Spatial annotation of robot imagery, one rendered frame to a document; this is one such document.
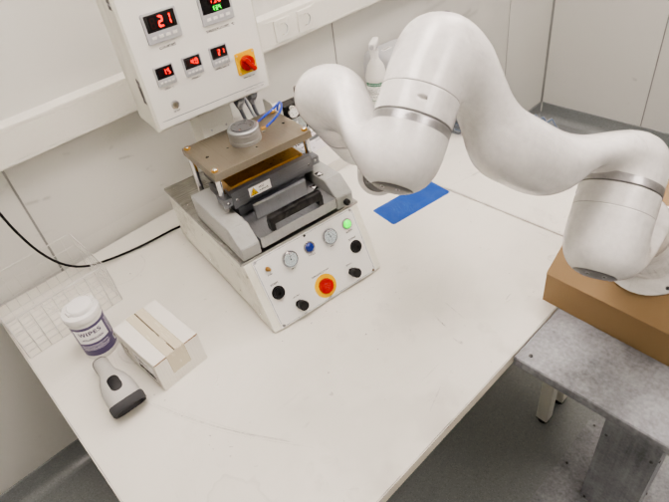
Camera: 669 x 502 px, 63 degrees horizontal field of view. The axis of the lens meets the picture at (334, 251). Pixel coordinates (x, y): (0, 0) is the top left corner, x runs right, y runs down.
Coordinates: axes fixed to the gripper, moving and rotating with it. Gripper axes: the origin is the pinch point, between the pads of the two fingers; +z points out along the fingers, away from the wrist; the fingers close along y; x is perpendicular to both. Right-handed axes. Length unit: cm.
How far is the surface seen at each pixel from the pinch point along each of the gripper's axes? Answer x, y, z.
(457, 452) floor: 96, -61, -4
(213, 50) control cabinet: -6.1, 42.0, 6.3
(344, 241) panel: 27.2, -1.0, -8.7
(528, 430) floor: 85, -83, 2
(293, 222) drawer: 22.7, 13.2, -14.9
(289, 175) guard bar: 15.3, 16.9, -5.2
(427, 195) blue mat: 21.6, -25.7, 24.2
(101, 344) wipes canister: 61, 50, -29
